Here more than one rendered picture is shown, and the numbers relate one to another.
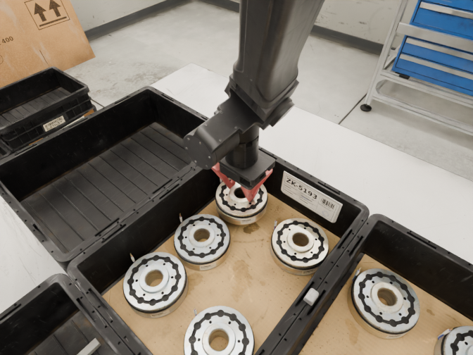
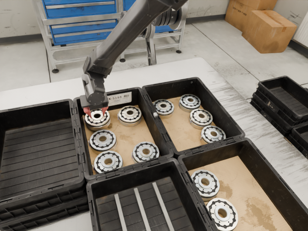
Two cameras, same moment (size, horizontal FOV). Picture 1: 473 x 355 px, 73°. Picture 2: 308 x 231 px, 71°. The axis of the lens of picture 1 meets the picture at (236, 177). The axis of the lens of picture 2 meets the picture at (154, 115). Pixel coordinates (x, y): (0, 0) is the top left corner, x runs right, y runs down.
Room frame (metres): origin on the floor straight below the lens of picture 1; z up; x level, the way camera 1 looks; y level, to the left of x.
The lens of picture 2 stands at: (-0.08, 0.45, 1.55)
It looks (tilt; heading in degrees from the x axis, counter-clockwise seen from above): 45 degrees down; 296
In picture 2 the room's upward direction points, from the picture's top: 5 degrees clockwise
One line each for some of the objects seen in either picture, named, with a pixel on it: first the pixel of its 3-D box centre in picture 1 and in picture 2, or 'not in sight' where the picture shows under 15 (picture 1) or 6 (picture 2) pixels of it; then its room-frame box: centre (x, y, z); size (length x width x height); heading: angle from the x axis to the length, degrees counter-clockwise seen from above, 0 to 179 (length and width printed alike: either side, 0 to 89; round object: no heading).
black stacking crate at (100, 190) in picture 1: (124, 172); (37, 153); (0.47, 0.24, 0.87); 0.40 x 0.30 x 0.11; 139
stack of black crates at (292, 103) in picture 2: not in sight; (277, 115); (-0.42, -1.14, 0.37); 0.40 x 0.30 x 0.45; 141
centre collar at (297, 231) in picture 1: (300, 239); (129, 112); (0.31, -0.11, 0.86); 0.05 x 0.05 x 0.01
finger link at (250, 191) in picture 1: (246, 179); (98, 107); (0.39, -0.02, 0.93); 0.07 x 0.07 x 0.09; 49
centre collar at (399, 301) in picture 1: (386, 296); (163, 106); (0.20, -0.24, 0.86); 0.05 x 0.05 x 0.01
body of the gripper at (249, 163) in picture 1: (241, 148); (93, 94); (0.40, -0.01, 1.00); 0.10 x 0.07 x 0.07; 49
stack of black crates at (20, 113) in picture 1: (51, 134); not in sight; (1.20, 0.89, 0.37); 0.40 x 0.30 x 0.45; 141
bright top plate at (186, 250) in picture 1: (202, 237); (102, 139); (0.32, 0.06, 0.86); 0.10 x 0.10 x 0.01
